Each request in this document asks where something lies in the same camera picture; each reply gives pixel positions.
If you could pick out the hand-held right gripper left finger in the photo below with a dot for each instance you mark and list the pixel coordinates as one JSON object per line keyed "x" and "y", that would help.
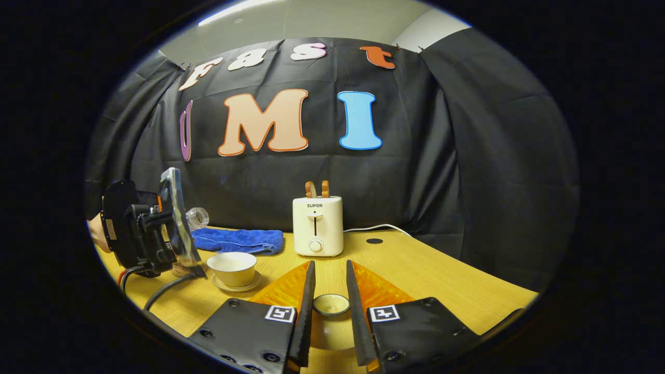
{"x": 305, "y": 322}

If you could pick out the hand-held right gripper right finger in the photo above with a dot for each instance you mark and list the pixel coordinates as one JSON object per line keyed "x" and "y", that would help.
{"x": 356, "y": 322}

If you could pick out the cream teacup lid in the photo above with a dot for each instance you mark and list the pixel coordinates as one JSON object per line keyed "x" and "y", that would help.
{"x": 331, "y": 306}

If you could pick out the clear water bottle orange label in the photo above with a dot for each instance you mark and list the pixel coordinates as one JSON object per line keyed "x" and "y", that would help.
{"x": 197, "y": 217}

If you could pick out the round cork coaster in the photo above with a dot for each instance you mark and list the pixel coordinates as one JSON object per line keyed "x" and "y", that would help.
{"x": 182, "y": 271}

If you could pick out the cream teacup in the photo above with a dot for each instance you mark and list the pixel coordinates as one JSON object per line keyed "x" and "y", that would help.
{"x": 233, "y": 270}

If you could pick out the cream saucer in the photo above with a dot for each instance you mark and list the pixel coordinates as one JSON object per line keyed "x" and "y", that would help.
{"x": 244, "y": 288}

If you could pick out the black table grommet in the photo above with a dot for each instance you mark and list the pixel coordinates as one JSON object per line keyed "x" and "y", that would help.
{"x": 374, "y": 241}

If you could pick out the cream toaster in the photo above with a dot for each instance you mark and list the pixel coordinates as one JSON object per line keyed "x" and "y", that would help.
{"x": 317, "y": 223}

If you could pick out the blue towel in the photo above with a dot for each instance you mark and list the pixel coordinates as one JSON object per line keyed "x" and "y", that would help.
{"x": 239, "y": 241}

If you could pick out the black backdrop cloth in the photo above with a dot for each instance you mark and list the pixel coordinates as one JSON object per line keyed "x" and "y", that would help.
{"x": 415, "y": 182}

